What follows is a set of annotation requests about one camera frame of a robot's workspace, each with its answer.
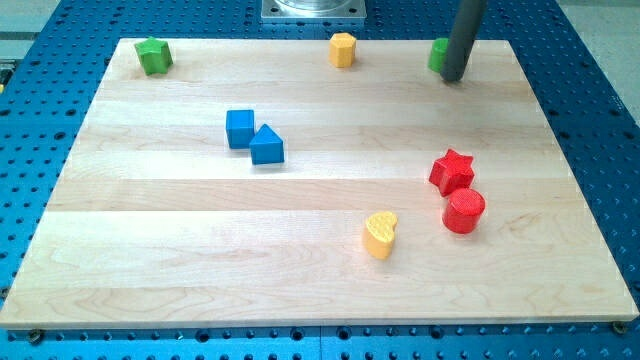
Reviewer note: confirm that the light wooden board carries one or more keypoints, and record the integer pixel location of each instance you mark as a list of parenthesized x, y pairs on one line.
[(155, 222)]

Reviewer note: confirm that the blue triangle block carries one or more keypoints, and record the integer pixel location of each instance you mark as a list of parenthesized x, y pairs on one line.
[(266, 147)]

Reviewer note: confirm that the yellow heart block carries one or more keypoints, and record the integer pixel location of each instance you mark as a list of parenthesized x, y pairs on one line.
[(379, 234)]

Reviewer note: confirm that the blue cube block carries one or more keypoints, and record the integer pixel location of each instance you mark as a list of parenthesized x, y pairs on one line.
[(240, 128)]

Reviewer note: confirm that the red star block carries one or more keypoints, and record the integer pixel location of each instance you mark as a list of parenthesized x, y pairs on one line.
[(452, 172)]

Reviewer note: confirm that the yellow hexagon block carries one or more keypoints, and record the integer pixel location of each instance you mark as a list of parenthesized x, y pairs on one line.
[(342, 48)]

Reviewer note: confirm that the red cylinder block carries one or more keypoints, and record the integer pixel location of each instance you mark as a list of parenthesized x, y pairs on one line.
[(463, 210)]

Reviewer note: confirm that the green cylinder block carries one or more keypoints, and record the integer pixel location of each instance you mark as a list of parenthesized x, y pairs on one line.
[(437, 55)]

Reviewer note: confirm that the green star block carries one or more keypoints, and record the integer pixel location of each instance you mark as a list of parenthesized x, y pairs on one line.
[(154, 56)]

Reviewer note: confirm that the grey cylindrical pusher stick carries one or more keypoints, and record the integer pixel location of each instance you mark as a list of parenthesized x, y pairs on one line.
[(465, 28)]

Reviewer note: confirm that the blue perforated table plate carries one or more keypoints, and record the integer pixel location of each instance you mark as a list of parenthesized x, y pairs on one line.
[(582, 59)]

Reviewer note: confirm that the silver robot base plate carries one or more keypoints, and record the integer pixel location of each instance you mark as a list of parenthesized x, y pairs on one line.
[(282, 10)]

